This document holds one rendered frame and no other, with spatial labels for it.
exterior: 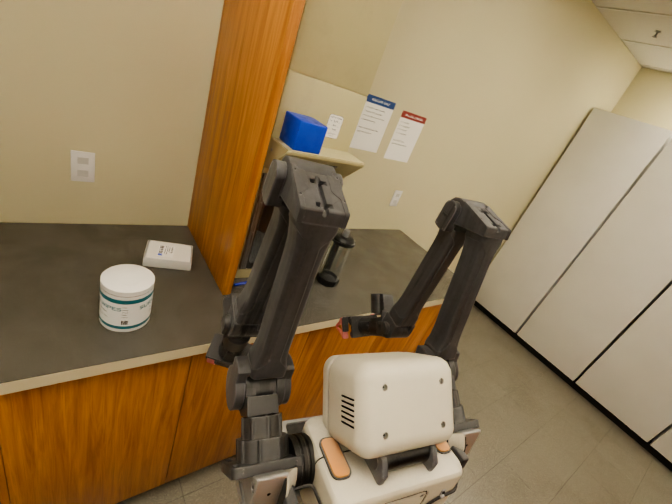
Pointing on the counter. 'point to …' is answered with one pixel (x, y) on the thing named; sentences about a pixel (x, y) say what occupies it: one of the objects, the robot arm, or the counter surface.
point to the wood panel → (239, 125)
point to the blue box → (303, 133)
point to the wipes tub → (125, 297)
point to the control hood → (346, 164)
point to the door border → (252, 231)
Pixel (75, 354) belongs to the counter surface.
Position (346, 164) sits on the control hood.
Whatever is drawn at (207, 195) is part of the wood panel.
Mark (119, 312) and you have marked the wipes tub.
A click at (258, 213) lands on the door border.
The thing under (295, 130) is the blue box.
